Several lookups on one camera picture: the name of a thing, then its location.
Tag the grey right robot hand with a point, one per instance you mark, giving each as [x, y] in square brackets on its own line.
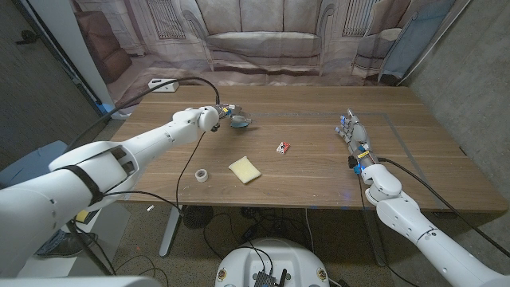
[358, 135]

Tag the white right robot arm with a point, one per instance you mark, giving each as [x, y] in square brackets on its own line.
[426, 235]

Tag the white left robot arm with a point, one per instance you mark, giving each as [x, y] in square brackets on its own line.
[119, 159]

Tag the white tape roll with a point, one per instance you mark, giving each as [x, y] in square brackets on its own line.
[199, 175]

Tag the small red white card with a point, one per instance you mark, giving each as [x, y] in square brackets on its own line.
[282, 148]

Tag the grey table leg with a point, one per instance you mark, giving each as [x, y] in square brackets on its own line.
[376, 243]

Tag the yellow sponge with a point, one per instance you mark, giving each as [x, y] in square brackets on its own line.
[244, 170]

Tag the printed sofa backdrop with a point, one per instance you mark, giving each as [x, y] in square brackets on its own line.
[263, 40]

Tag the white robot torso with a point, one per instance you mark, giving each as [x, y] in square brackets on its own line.
[275, 259]

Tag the black round floor fan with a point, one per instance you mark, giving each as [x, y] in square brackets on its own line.
[198, 217]

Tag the white power strip box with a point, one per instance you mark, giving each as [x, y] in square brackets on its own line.
[169, 87]

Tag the white table leg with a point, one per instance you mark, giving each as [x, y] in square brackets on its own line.
[170, 231]

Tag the white floor platform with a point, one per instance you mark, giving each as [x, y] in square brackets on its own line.
[111, 235]

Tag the yellow round pad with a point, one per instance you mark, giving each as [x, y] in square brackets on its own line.
[82, 216]

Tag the person in dark shoes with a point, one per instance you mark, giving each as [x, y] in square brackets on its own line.
[67, 244]

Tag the blue grey bin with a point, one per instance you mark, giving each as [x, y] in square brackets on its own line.
[28, 163]

